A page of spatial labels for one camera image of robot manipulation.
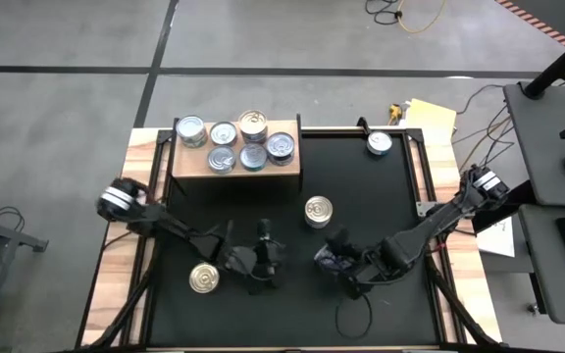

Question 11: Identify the yellow floor cable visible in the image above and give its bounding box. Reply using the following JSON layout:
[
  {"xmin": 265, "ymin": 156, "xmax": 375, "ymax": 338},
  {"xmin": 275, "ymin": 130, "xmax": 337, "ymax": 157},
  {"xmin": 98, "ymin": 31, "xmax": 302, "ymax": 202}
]
[{"xmin": 397, "ymin": 0, "xmax": 448, "ymax": 35}]

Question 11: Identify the wooden shelf black frame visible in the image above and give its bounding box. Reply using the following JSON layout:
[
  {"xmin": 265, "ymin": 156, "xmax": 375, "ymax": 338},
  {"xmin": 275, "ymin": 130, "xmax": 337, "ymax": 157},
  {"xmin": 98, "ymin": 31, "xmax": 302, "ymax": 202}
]
[{"xmin": 167, "ymin": 113, "xmax": 307, "ymax": 197}]

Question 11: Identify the teal tuna can with barcode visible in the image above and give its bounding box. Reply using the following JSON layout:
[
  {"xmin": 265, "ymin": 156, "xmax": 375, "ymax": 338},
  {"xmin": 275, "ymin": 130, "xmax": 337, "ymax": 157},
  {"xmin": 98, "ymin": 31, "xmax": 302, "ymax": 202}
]
[{"xmin": 238, "ymin": 142, "xmax": 269, "ymax": 173}]

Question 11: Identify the dark label tuna can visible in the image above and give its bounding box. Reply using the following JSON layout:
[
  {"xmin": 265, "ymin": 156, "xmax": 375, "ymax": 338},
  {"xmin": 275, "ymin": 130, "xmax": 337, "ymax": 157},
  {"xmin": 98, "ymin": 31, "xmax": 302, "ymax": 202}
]
[{"xmin": 265, "ymin": 130, "xmax": 296, "ymax": 159}]

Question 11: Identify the white green label tuna can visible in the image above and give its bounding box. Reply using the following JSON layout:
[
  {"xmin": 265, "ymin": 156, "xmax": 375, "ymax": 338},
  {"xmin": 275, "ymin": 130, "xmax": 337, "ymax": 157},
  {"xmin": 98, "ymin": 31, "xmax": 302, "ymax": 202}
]
[{"xmin": 175, "ymin": 114, "xmax": 209, "ymax": 144}]

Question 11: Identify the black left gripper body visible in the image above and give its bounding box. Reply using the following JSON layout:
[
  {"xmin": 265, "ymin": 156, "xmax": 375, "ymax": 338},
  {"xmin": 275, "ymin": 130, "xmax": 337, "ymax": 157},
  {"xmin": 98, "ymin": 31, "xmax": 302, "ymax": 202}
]
[{"xmin": 246, "ymin": 238, "xmax": 287, "ymax": 295}]

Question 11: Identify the black floor cable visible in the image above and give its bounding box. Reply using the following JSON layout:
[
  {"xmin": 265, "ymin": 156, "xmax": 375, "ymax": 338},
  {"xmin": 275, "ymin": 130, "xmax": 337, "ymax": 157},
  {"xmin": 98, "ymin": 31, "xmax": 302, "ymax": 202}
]
[{"xmin": 364, "ymin": 0, "xmax": 406, "ymax": 26}]

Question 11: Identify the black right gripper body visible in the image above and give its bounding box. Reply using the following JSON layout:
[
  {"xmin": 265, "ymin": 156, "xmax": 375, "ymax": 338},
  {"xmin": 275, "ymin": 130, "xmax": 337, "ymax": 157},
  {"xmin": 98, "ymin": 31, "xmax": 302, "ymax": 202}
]
[{"xmin": 357, "ymin": 238, "xmax": 403, "ymax": 286}]

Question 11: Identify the white paper sheet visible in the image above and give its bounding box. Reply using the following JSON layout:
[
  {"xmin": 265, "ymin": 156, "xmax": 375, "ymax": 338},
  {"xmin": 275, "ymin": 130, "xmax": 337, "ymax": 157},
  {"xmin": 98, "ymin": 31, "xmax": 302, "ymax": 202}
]
[{"xmin": 476, "ymin": 215, "xmax": 516, "ymax": 259}]

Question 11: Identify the blue label tuna can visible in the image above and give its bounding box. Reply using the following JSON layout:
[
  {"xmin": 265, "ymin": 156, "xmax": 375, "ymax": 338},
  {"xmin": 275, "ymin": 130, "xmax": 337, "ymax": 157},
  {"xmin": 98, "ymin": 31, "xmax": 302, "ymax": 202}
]
[{"xmin": 313, "ymin": 246, "xmax": 351, "ymax": 277}]

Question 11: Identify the black metal table frame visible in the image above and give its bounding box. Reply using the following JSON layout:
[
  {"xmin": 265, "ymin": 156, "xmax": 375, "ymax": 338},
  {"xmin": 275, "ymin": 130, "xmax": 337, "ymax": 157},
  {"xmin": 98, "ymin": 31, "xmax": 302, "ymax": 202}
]
[{"xmin": 74, "ymin": 117, "xmax": 502, "ymax": 353}]

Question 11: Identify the yellow paper folder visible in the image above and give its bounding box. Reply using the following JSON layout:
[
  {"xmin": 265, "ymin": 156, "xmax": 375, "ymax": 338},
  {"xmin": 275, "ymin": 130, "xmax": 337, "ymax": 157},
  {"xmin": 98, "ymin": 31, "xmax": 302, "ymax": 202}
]
[{"xmin": 404, "ymin": 97, "xmax": 459, "ymax": 133}]

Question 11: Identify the silver-top reddish-side tuna can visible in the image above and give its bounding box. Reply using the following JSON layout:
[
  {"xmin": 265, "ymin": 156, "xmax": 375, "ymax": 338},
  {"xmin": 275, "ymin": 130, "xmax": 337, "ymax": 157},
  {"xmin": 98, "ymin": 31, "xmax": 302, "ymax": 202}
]
[{"xmin": 208, "ymin": 120, "xmax": 239, "ymax": 147}]

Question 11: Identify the black slanted pole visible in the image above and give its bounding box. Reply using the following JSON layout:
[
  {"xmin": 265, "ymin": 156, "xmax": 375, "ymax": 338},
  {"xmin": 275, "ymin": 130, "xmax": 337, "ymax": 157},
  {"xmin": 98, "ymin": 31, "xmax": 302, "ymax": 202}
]
[{"xmin": 522, "ymin": 26, "xmax": 565, "ymax": 102}]

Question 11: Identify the tall red blue label can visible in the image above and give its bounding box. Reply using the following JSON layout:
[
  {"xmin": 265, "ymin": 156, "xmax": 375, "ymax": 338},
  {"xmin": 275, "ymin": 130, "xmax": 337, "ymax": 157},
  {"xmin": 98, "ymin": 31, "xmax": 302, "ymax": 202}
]
[
  {"xmin": 236, "ymin": 109, "xmax": 269, "ymax": 141},
  {"xmin": 304, "ymin": 195, "xmax": 334, "ymax": 226}
]

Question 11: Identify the grey side desk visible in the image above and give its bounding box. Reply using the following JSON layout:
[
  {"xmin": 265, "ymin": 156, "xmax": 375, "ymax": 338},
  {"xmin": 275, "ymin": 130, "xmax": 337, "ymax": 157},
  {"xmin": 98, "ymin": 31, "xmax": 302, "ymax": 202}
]
[
  {"xmin": 517, "ymin": 203, "xmax": 565, "ymax": 326},
  {"xmin": 501, "ymin": 82, "xmax": 565, "ymax": 208}
]

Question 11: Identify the grey metal stand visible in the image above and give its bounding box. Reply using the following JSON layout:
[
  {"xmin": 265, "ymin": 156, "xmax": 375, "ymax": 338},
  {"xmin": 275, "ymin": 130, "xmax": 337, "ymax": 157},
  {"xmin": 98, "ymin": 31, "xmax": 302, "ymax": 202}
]
[{"xmin": 0, "ymin": 213, "xmax": 50, "ymax": 353}]

